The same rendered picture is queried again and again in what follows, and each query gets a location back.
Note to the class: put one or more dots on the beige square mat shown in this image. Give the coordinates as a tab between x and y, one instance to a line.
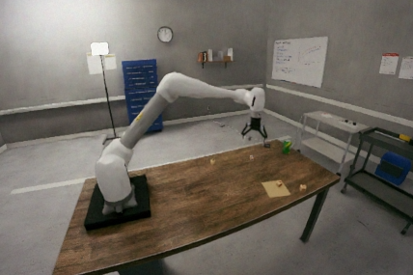
274	191

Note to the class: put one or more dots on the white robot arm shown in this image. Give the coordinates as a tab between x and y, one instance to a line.
111	174

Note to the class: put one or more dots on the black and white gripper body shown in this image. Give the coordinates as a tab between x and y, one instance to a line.
255	122

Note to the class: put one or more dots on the green drink can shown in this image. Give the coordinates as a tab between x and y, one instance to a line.
286	146

